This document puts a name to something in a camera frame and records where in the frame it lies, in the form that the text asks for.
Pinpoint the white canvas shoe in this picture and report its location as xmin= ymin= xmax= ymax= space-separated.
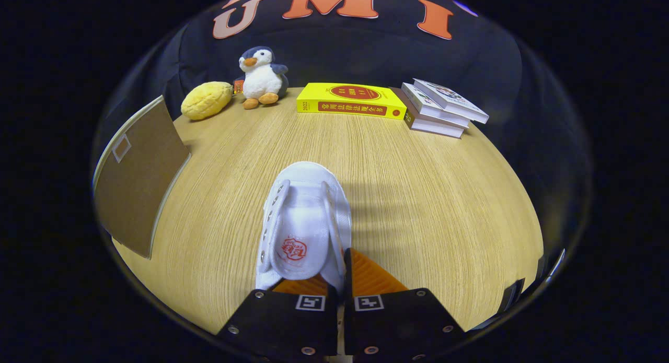
xmin=255 ymin=161 xmax=352 ymax=291

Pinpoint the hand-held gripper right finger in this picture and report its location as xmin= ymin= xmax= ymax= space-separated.
xmin=342 ymin=248 xmax=467 ymax=363

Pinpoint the yellow book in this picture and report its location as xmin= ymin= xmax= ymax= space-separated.
xmin=296 ymin=83 xmax=408 ymax=120

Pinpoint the brown fabric storage box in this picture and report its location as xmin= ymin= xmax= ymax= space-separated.
xmin=93 ymin=95 xmax=191 ymax=260

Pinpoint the yellow bun-shaped plush toy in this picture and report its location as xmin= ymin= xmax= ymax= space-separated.
xmin=181 ymin=81 xmax=234 ymax=121

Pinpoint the plush penguin toy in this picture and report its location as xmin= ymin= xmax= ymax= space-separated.
xmin=233 ymin=46 xmax=290 ymax=110

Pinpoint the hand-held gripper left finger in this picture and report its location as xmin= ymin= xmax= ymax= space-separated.
xmin=215 ymin=272 xmax=339 ymax=363

